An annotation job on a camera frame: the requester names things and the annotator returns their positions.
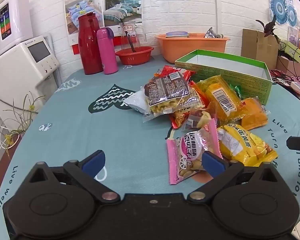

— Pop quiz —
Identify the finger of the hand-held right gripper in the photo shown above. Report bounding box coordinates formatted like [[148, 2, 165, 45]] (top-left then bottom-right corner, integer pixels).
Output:
[[286, 136, 300, 157]]

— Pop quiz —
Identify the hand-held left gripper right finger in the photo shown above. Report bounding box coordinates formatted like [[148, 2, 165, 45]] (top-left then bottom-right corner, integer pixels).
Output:
[[189, 151, 278, 202]]

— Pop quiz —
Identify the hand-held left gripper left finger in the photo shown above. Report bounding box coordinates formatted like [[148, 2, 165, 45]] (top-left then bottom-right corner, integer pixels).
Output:
[[27, 150, 121, 202]]

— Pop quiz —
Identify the pink clear snack packet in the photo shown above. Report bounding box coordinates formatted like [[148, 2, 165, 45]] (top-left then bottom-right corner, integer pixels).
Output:
[[166, 119, 223, 185]]

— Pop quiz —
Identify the brown label waffle snack packet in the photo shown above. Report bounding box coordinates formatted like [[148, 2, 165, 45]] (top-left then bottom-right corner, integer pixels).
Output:
[[140, 72, 203, 123]]

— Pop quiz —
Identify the green cardboard box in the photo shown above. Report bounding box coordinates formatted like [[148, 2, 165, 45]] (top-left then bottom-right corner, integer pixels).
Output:
[[175, 49, 273, 105]]

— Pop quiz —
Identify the teal printed tablecloth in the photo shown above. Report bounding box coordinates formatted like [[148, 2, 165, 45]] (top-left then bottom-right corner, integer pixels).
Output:
[[0, 55, 300, 240]]

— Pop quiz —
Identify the yellow lemon print snack packet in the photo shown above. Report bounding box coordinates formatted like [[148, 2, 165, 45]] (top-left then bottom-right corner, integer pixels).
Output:
[[217, 124, 278, 167]]

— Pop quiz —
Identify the clear red fruit snack packet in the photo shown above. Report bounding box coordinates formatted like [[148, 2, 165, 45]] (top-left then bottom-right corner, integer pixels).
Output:
[[184, 107, 218, 129]]

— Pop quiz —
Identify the pink floral cloth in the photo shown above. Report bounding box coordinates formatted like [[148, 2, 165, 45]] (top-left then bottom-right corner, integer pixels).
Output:
[[270, 69, 300, 87]]

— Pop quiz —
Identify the plain orange snack packet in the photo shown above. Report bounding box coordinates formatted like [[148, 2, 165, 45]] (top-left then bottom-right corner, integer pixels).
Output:
[[240, 97, 269, 130]]

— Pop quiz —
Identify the small brown cardboard box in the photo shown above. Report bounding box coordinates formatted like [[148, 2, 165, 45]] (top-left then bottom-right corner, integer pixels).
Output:
[[276, 55, 300, 77]]

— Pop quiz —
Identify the yellow barcode snack packet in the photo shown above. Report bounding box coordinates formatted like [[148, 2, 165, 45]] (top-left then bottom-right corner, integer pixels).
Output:
[[196, 75, 243, 123]]

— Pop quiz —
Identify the light green small box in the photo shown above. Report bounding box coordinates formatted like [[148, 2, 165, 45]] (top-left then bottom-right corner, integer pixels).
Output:
[[280, 40, 300, 63]]

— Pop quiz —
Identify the white snack packet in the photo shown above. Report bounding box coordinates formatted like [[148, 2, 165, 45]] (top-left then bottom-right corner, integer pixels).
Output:
[[122, 90, 150, 114]]

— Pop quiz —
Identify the green snack packet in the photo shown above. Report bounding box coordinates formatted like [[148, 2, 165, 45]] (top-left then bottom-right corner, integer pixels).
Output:
[[230, 84, 243, 98]]

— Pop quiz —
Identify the thin grass plant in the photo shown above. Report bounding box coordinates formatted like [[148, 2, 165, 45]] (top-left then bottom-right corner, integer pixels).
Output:
[[0, 92, 45, 158]]

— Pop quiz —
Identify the large brown cardboard box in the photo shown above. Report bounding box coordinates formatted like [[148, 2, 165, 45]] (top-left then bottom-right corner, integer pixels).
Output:
[[241, 29, 280, 70]]

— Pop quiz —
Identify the red striped snack packet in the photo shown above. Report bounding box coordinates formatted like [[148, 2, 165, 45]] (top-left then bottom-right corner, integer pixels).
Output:
[[160, 65, 197, 83]]

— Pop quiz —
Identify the dark red leafy plant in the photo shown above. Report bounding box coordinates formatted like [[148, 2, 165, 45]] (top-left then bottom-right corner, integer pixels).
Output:
[[255, 14, 277, 38]]

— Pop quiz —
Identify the pink thermos bottle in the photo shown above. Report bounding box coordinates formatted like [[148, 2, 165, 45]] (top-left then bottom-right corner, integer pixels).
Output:
[[97, 27, 119, 75]]

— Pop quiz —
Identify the red plastic basin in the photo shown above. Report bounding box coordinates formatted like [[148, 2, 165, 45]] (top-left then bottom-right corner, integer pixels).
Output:
[[115, 46, 155, 66]]

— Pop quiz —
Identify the white appliance with screen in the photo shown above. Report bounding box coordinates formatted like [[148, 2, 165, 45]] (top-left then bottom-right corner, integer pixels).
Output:
[[0, 35, 60, 130]]

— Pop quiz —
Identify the red thermos jug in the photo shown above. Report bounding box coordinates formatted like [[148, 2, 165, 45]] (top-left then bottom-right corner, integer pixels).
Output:
[[77, 12, 104, 75]]

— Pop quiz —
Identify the group of blue patterned plates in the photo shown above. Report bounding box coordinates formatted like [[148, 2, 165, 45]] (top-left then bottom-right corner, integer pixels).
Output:
[[269, 0, 300, 32]]

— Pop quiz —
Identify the orange plastic basin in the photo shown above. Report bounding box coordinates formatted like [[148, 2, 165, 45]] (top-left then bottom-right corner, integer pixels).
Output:
[[155, 33, 231, 63]]

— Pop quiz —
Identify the black stirring stick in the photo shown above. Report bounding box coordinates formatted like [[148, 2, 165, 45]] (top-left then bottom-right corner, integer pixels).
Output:
[[127, 34, 137, 54]]

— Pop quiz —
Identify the glass pitcher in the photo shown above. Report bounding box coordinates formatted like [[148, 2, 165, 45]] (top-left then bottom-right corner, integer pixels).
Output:
[[119, 21, 147, 52]]

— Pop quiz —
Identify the blue round lid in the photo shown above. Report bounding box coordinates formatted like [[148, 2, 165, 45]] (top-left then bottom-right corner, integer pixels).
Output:
[[166, 31, 189, 38]]

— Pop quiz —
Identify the white water purifier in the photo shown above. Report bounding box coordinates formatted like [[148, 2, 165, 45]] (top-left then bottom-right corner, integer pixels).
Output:
[[0, 0, 33, 63]]

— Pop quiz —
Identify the white wall conduit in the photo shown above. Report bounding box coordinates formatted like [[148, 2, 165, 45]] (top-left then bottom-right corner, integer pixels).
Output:
[[214, 0, 219, 34]]

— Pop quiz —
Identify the wall poster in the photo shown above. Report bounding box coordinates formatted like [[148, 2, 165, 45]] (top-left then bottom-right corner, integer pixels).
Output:
[[63, 0, 143, 55]]

